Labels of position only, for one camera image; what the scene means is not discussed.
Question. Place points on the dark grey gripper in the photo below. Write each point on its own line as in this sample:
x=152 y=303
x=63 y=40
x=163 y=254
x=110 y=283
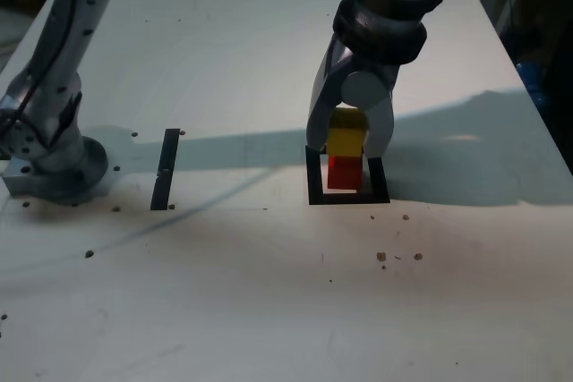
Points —
x=367 y=65

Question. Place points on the black tape square outline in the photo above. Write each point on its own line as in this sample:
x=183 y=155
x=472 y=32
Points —
x=349 y=200

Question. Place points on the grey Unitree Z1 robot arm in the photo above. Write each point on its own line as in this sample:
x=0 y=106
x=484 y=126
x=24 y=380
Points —
x=45 y=100

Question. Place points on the yellow cube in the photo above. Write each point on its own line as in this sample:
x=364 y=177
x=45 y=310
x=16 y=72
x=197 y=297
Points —
x=344 y=140

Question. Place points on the red cube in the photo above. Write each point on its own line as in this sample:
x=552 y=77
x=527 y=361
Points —
x=344 y=174

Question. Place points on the black tape strip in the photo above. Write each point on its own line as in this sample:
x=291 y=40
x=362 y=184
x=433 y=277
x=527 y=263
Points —
x=163 y=176

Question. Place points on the blue plastic object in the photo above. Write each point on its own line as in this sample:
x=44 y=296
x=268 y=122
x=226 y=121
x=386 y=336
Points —
x=530 y=73

